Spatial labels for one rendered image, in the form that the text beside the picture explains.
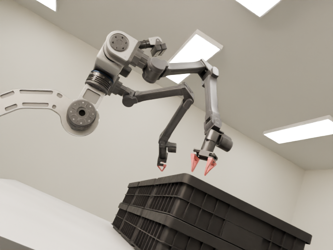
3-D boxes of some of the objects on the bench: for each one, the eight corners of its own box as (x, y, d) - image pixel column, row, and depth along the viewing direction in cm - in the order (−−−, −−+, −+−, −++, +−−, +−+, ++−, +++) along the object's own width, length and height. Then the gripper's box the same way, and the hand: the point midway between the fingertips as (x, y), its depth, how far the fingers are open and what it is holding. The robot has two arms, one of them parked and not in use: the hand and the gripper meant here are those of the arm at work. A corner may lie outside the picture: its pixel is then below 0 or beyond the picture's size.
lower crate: (127, 244, 95) (142, 208, 99) (115, 232, 123) (128, 205, 127) (233, 291, 102) (244, 255, 105) (199, 270, 130) (209, 242, 133)
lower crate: (115, 232, 123) (128, 205, 127) (108, 225, 152) (119, 202, 155) (199, 270, 130) (209, 242, 133) (178, 256, 158) (186, 233, 161)
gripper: (196, 136, 136) (184, 167, 131) (218, 141, 130) (206, 173, 126) (201, 142, 142) (190, 173, 137) (223, 147, 136) (211, 179, 131)
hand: (198, 171), depth 131 cm, fingers open, 6 cm apart
